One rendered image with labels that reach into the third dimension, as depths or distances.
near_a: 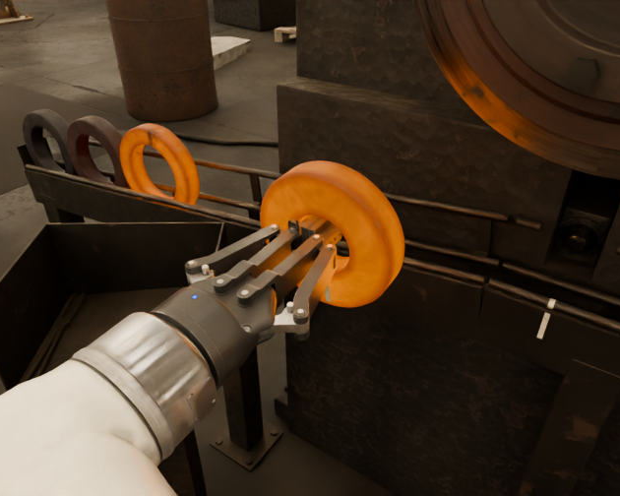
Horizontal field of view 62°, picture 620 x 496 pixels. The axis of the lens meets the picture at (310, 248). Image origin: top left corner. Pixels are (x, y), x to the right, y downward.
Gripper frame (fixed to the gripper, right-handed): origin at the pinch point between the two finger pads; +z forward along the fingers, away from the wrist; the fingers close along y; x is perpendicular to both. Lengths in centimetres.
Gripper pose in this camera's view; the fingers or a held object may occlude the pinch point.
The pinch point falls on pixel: (328, 223)
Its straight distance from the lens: 50.5
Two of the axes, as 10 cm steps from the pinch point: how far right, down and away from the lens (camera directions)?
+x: -0.3, -8.1, -5.9
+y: 8.3, 3.1, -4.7
